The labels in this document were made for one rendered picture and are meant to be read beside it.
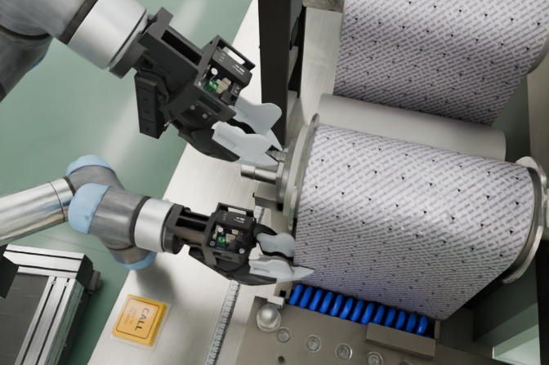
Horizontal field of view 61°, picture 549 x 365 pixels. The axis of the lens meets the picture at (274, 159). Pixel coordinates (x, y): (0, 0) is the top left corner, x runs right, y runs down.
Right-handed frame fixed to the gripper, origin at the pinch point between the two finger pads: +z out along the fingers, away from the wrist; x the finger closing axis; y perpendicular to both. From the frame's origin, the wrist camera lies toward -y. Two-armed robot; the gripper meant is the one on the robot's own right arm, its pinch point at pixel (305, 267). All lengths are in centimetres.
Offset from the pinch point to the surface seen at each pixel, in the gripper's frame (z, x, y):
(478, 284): 20.8, -0.2, 9.5
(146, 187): -78, 57, -109
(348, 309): 7.3, -2.8, -5.0
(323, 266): 2.4, -0.2, 2.8
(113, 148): -101, 73, -109
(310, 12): -16, 78, -19
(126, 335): -27.1, -13.1, -16.7
